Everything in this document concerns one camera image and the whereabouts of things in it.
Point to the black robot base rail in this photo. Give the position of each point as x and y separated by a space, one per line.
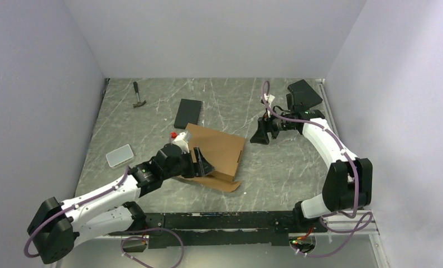
275 228

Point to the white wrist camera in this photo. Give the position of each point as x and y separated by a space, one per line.
181 140
269 99

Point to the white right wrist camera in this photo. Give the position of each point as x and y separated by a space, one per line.
269 99

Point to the white plastic box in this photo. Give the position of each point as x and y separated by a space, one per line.
119 156

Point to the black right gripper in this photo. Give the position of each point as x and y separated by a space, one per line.
260 136

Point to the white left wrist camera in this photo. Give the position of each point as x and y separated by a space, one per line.
181 140

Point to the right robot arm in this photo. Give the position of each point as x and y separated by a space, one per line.
348 184

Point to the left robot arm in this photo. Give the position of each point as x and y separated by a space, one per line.
58 227

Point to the black handled hammer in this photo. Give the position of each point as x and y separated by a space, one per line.
139 102

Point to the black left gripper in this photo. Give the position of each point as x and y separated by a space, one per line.
203 168

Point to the brown cardboard box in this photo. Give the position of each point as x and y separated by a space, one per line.
223 151

